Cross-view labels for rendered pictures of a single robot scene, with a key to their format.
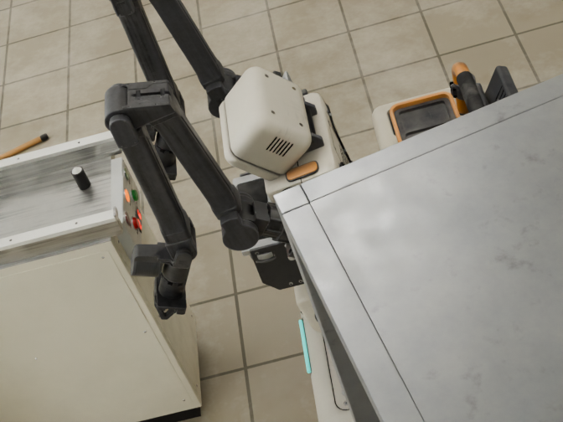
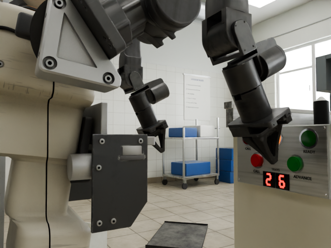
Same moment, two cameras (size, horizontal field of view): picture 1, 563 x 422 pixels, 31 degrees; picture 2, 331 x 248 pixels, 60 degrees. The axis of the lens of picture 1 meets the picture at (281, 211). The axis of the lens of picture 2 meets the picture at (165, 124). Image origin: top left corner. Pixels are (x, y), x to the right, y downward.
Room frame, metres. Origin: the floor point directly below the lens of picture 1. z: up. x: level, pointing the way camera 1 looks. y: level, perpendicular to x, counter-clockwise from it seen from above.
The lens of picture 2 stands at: (2.30, -0.22, 0.82)
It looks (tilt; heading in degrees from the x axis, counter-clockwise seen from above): 2 degrees up; 143
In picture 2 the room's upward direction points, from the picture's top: straight up
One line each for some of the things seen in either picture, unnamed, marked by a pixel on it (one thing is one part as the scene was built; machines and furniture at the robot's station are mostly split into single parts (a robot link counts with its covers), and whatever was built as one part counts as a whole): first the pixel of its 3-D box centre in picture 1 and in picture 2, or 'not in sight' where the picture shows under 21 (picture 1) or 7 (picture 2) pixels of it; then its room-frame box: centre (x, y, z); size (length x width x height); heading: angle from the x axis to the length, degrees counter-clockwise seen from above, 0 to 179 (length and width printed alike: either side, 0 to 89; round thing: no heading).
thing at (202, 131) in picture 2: not in sight; (198, 131); (-1.31, 3.22, 0.90); 0.44 x 0.36 x 0.20; 2
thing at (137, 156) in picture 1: (154, 181); (130, 19); (1.54, 0.22, 1.18); 0.11 x 0.06 x 0.43; 173
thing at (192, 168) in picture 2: not in sight; (190, 167); (-1.30, 3.04, 0.29); 0.56 x 0.38 x 0.20; 92
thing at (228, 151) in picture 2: not in sight; (235, 153); (-1.13, 3.98, 0.50); 0.60 x 0.40 x 0.20; 86
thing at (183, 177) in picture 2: not in sight; (191, 150); (-1.30, 3.06, 0.57); 0.84 x 0.55 x 1.13; 90
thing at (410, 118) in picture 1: (432, 146); not in sight; (1.68, -0.38, 0.87); 0.23 x 0.15 x 0.11; 173
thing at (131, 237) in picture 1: (126, 208); (280, 157); (1.95, 0.37, 0.77); 0.24 x 0.04 x 0.14; 173
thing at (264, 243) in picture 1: (273, 218); (94, 159); (1.73, 0.02, 0.77); 0.28 x 0.16 x 0.22; 173
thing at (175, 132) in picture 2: not in sight; (182, 132); (-1.28, 2.84, 0.88); 0.40 x 0.30 x 0.16; 177
